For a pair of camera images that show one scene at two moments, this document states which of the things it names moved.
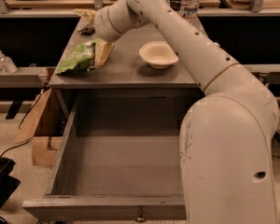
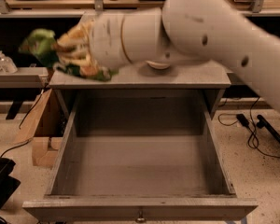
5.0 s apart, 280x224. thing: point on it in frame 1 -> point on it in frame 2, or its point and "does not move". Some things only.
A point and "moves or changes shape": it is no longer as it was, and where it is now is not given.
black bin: x=3 y=186 does not move
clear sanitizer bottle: x=6 y=63 does not move
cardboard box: x=46 y=127 does not move
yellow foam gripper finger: x=90 y=14 -> x=76 y=45
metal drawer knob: x=140 y=218 does not move
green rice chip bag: x=81 y=60 moves or changes shape
